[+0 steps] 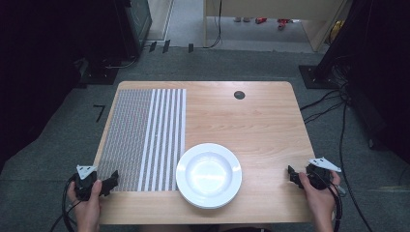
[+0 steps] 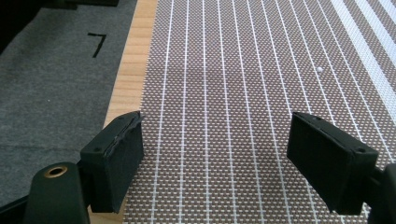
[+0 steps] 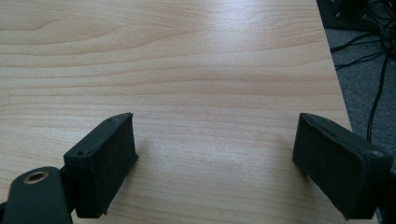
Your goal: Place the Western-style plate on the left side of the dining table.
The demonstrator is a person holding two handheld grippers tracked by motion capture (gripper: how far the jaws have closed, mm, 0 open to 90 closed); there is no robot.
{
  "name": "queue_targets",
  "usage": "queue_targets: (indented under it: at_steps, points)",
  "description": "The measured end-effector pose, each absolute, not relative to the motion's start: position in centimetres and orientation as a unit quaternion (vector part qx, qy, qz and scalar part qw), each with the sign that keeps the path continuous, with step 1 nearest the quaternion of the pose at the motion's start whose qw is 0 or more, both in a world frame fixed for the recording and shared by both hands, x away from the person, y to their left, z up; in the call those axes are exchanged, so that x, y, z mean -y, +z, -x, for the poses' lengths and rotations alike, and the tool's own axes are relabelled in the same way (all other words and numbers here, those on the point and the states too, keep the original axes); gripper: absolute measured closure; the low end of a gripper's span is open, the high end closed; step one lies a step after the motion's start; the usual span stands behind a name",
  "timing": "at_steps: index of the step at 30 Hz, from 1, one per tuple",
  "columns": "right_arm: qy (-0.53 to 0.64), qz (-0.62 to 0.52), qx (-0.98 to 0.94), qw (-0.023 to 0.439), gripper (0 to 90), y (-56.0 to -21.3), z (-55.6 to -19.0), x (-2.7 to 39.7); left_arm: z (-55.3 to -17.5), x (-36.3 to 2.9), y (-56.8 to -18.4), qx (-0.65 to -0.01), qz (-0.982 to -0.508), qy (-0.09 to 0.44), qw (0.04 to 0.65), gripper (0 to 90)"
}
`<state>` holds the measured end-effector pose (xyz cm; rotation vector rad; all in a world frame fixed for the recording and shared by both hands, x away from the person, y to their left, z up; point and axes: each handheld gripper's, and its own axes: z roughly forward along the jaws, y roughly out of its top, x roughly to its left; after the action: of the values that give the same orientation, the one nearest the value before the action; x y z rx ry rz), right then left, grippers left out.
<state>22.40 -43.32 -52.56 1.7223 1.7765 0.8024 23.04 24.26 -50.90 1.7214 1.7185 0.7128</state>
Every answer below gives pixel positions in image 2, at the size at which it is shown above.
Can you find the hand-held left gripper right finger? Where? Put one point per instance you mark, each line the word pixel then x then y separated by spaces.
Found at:
pixel 327 165

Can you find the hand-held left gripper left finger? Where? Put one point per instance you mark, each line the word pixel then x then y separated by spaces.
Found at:
pixel 120 168

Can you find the small white crumb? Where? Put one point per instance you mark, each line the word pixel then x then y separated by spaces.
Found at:
pixel 319 69

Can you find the brown woven striped placemat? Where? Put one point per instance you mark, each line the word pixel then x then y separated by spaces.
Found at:
pixel 249 109

